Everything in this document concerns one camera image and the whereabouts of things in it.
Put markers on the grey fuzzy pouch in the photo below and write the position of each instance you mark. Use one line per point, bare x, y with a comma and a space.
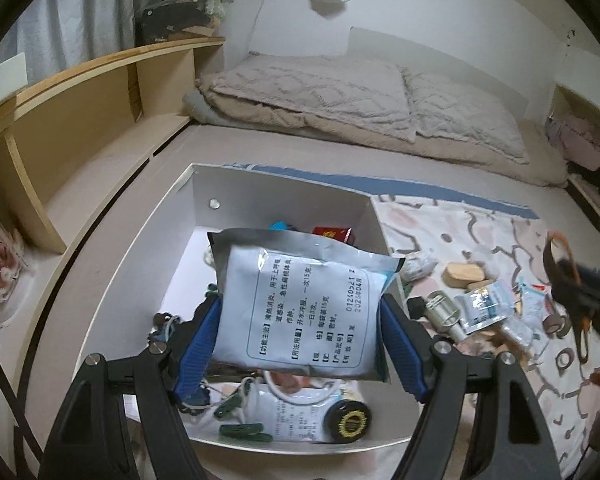
420, 266

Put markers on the pile of clothes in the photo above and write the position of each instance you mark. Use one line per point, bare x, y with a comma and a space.
582, 140

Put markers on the blue foil packet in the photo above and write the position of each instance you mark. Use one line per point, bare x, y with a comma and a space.
282, 226

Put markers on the small black cube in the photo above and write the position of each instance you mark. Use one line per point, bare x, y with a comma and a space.
416, 307

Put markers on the small tape roll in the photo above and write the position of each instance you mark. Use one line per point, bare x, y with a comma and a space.
565, 358

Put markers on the black round jar lid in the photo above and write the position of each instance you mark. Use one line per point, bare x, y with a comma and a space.
350, 421

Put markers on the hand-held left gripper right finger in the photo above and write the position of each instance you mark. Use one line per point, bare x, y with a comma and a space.
405, 355

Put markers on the white storage box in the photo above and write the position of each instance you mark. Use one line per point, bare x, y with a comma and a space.
260, 195

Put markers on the beige quilted pillow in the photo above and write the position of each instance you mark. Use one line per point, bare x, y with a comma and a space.
460, 110
310, 90

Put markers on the small silver foil packet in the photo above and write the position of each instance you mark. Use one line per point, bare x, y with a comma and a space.
480, 305

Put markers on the white silver medicine packet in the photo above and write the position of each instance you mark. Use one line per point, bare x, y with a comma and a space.
300, 310

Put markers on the clear plastic packet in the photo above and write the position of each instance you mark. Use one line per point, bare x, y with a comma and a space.
532, 302
522, 337

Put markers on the printed blanket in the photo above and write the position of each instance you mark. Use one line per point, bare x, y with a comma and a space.
480, 230

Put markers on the silver metal cylinder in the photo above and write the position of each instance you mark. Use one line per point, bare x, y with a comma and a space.
442, 310

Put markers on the green clothespin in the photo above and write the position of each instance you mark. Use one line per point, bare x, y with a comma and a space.
232, 402
245, 433

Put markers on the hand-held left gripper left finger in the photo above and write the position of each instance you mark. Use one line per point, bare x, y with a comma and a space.
200, 355

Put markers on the wooden shelf unit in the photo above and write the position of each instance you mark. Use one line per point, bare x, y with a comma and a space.
80, 110

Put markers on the white printed medicine packet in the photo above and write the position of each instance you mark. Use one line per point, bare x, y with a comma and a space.
290, 420

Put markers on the oval wooden block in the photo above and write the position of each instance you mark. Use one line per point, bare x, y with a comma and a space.
462, 274

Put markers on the black bag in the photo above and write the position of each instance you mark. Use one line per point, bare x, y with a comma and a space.
172, 20

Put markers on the open side shelf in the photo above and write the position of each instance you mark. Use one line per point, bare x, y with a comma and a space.
595, 195

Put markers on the grey curtain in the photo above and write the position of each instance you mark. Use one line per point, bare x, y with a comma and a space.
70, 25

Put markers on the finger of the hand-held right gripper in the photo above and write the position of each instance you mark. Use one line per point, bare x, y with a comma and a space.
567, 280

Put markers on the beige duvet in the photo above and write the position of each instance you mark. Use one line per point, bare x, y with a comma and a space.
480, 160

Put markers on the small red box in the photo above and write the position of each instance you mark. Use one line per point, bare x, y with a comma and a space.
332, 234

